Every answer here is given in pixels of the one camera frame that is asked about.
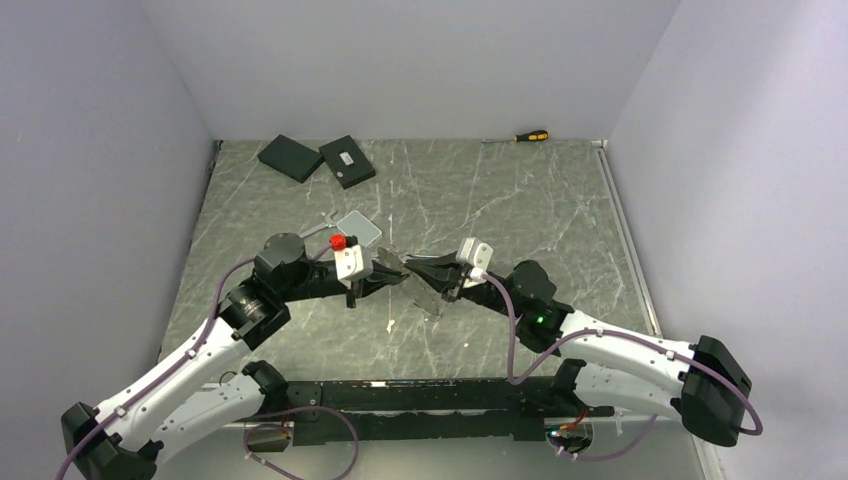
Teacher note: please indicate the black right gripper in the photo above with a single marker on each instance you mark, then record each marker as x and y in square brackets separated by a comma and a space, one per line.
[442, 273]

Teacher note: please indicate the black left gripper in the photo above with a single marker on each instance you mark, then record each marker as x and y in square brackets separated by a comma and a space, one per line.
[379, 277]

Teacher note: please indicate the metal keyring plate with rings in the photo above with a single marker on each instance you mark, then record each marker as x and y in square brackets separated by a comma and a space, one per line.
[420, 295]

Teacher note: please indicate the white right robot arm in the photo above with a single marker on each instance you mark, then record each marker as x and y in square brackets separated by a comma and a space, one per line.
[699, 384]

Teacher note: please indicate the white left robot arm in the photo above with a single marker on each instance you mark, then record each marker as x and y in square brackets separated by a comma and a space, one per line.
[136, 431]

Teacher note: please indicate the grey rectangular flat box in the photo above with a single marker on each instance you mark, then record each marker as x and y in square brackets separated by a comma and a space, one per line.
[356, 224]

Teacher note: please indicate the large chrome combination wrench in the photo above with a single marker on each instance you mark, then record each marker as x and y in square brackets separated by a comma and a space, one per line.
[328, 222]

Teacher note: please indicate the black box with label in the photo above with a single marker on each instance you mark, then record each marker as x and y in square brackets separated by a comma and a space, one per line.
[348, 163]

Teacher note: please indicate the black flat box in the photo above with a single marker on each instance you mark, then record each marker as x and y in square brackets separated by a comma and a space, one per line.
[290, 158]

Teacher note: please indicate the far black yellow screwdriver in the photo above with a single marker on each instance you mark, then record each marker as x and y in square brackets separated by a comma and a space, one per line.
[528, 137]

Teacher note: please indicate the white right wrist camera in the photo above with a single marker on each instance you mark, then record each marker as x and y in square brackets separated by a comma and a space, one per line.
[475, 254]

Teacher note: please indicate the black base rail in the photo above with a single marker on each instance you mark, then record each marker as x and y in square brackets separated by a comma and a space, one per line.
[320, 412]

